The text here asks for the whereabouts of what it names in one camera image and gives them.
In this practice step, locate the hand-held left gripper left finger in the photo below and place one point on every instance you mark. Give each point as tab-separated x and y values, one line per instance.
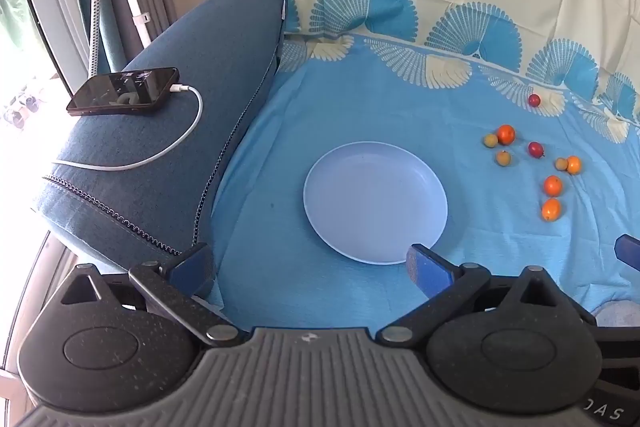
192	268

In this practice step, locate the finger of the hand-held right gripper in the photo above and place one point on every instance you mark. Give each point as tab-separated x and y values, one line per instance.
629	251

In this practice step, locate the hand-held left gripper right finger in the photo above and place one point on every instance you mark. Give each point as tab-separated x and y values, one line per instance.
424	268

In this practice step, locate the light blue plate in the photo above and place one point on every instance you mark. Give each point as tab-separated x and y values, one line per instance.
375	202

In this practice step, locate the orange kumquat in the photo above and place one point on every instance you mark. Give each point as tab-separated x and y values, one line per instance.
573	165
551	209
553	185

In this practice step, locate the brown longan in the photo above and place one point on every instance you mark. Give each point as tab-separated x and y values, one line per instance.
490	140
503	158
561	164

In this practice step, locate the red cherry tomato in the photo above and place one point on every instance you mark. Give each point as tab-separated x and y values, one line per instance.
535	100
536	149

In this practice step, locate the orange tomato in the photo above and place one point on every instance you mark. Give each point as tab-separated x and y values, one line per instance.
506	134

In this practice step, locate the blue fan-print cloth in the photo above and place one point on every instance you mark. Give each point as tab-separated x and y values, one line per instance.
350	97

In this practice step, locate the black smartphone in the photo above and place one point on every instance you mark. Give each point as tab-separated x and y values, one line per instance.
122	92

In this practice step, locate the blue denim sofa armrest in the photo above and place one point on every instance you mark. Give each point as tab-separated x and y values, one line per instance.
210	57

